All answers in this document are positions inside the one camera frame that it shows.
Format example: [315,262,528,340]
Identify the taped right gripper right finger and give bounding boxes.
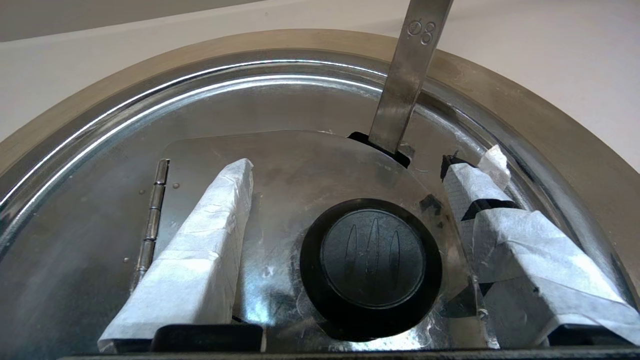
[440,145,640,348]

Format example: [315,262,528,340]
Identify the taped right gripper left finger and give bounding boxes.
[97,158,264,353]

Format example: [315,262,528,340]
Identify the steel pot lid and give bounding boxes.
[0,48,640,353]

